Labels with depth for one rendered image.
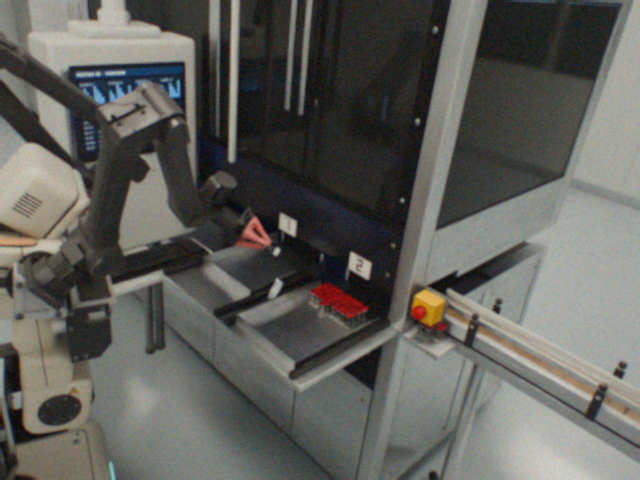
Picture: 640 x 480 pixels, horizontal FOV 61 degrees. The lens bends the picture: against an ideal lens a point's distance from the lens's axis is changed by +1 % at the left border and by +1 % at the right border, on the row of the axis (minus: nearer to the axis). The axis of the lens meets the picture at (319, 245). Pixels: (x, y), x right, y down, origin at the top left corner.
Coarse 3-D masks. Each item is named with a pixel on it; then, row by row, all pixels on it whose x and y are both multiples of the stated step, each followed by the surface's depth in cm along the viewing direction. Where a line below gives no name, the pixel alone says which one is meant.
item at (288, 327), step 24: (312, 288) 177; (240, 312) 158; (264, 312) 165; (288, 312) 166; (312, 312) 167; (264, 336) 149; (288, 336) 156; (312, 336) 157; (336, 336) 158; (288, 360) 143
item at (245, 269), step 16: (272, 240) 205; (208, 256) 186; (224, 256) 191; (240, 256) 194; (256, 256) 195; (272, 256) 196; (288, 256) 197; (304, 256) 198; (224, 272) 177; (240, 272) 184; (256, 272) 185; (272, 272) 186; (288, 272) 187; (304, 272) 185; (240, 288) 173; (256, 288) 171
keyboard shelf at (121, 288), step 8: (136, 248) 207; (144, 248) 208; (128, 280) 187; (136, 280) 187; (144, 280) 188; (152, 280) 189; (160, 280) 191; (120, 288) 182; (128, 288) 183; (136, 288) 186
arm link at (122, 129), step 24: (144, 96) 95; (168, 96) 96; (120, 120) 92; (144, 120) 92; (120, 144) 91; (120, 168) 98; (96, 192) 103; (120, 192) 103; (96, 216) 107; (120, 216) 110; (96, 240) 111; (96, 264) 113; (120, 264) 120
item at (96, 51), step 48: (48, 48) 159; (96, 48) 168; (144, 48) 178; (192, 48) 190; (96, 96) 173; (192, 96) 197; (96, 144) 179; (192, 144) 206; (144, 192) 199; (144, 240) 208
